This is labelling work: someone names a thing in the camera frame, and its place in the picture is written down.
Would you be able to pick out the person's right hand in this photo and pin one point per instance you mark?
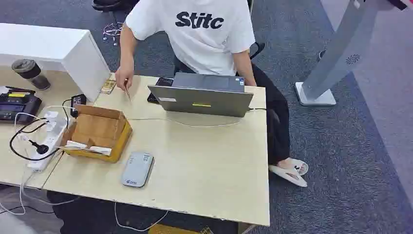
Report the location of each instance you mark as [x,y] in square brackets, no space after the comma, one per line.
[123,75]

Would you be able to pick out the thin card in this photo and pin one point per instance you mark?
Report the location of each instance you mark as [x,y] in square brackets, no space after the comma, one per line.
[128,94]

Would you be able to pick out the printed card stack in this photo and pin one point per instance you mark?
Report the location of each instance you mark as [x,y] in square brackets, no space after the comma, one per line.
[108,86]

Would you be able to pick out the black phone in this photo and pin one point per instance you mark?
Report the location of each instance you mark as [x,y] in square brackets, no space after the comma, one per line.
[161,82]

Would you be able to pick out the black power adapter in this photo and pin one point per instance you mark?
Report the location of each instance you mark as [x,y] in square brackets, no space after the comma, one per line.
[77,101]

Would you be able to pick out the wooden card box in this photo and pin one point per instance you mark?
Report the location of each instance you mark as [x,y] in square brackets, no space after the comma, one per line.
[96,129]

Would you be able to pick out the white card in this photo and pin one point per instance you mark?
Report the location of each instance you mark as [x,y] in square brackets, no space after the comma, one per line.
[75,144]
[100,150]

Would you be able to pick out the white cabinet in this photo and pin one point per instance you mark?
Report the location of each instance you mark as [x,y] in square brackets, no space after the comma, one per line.
[48,45]

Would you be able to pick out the grey laptop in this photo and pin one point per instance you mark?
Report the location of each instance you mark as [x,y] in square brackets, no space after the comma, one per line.
[201,98]

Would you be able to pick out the person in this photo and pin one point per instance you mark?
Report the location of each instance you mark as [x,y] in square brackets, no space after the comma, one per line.
[206,42]

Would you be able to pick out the dark lidded cup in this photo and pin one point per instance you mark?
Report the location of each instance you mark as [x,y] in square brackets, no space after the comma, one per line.
[29,72]

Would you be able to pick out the white power strip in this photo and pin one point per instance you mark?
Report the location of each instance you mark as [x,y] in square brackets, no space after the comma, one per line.
[51,135]

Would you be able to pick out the grey card reader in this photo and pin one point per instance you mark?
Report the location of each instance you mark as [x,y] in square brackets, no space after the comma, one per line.
[138,169]

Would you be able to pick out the black desktop device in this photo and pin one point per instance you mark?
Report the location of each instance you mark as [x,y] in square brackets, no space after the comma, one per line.
[17,105]

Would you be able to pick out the black plug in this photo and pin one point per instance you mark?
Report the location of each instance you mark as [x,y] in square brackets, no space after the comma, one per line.
[40,148]

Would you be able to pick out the black office chair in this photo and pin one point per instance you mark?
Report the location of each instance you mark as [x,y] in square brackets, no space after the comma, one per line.
[258,50]

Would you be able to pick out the yellow box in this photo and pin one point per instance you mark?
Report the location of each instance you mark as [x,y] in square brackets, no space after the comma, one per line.
[167,230]

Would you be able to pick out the white slipper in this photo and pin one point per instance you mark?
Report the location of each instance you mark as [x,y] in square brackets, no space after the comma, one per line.
[290,176]

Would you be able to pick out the grey floor stand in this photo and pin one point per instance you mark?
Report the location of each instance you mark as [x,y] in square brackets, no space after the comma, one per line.
[338,55]

